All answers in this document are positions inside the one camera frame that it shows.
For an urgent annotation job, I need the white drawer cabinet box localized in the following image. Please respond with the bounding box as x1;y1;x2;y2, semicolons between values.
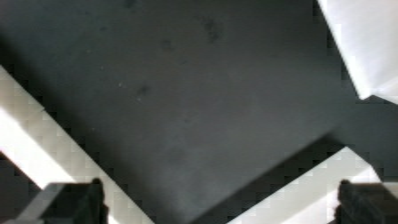
317;0;398;105

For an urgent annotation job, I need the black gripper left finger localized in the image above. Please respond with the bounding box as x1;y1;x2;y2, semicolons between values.
16;178;109;224

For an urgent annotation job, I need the white U-shaped boundary fence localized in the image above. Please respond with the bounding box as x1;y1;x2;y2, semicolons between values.
0;67;398;224

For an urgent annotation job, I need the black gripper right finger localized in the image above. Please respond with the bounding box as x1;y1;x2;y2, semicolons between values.
334;180;398;224

